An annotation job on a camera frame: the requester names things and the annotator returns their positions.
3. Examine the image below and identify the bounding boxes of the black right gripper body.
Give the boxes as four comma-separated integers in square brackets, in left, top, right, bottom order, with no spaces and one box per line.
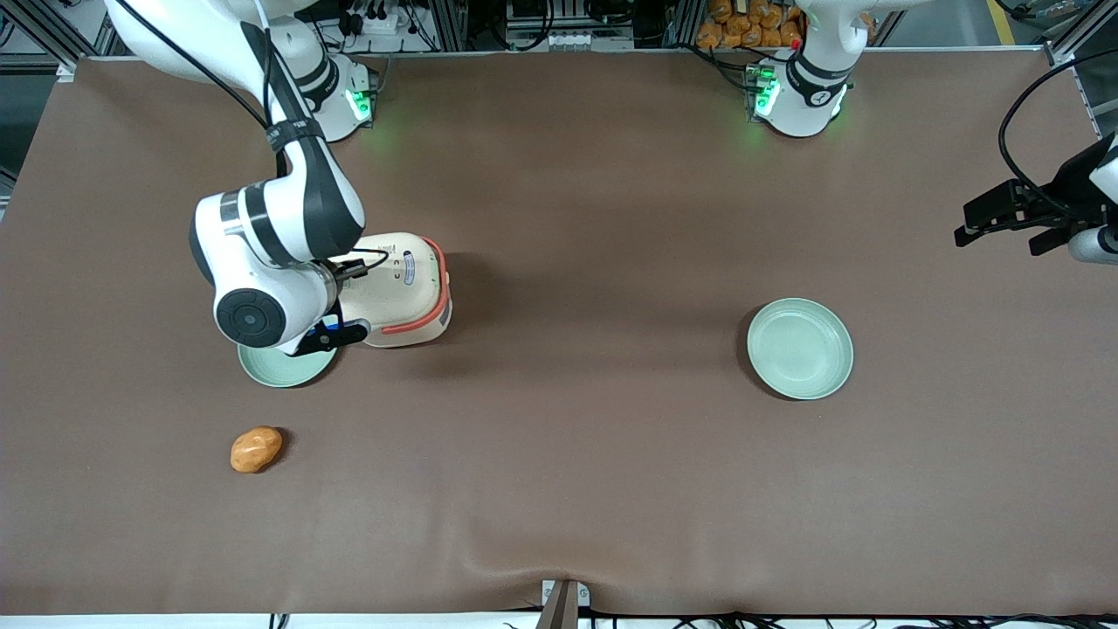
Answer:
[288,259,370,358]

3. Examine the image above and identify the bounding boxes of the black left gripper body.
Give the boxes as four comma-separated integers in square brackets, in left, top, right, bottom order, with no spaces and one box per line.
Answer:
[1044,131,1118,232]

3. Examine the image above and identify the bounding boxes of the beige rice cooker orange handle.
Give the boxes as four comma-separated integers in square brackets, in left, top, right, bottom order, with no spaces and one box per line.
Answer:
[335,232,452,349]

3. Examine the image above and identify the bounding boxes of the light green plate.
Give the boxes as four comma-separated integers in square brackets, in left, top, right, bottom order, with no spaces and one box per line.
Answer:
[238,342,340,389]
[747,298,854,401]

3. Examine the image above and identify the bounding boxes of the orange-brown potato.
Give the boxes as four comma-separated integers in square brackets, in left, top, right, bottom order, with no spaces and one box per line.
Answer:
[231,425,284,474]

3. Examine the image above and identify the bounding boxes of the brown table mat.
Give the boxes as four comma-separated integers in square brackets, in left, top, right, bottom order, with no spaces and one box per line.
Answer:
[0,48,1118,618]

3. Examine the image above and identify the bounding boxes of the crate of orange items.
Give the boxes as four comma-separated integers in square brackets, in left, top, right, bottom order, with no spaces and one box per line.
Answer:
[696,0,806,51]

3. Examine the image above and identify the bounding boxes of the white power strip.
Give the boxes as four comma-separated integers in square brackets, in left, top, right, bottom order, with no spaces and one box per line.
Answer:
[342,0,413,40]

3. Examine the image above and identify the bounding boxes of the grey electronics box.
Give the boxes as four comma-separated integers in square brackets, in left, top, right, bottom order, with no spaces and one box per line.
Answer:
[505,0,636,52]

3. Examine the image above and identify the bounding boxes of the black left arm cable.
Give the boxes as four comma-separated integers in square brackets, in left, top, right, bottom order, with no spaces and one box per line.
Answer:
[998,59,1118,219]

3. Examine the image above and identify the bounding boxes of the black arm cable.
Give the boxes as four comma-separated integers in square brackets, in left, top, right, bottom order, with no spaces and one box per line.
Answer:
[114,0,390,273]
[998,59,1118,219]

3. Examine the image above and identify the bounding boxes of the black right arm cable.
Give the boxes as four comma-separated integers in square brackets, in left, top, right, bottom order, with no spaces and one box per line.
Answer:
[114,0,390,273]

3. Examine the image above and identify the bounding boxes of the aluminium frame post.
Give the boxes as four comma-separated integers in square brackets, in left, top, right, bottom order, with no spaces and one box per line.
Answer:
[428,0,469,52]

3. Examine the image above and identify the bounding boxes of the metal table edge bracket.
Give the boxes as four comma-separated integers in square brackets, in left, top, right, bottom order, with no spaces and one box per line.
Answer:
[536,578,591,629]

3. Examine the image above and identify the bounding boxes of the black cables bundle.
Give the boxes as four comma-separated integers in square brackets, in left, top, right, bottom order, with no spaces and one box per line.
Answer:
[505,611,1118,629]

